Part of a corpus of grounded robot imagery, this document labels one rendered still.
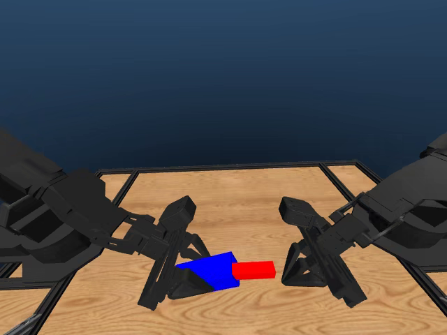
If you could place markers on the thin red peg bar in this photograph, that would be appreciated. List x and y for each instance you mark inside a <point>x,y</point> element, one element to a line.
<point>253,270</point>

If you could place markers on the blue hollow socket block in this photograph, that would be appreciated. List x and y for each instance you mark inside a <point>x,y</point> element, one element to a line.
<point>220,272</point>

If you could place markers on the black table frame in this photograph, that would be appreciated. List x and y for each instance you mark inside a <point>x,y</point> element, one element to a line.
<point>227,167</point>

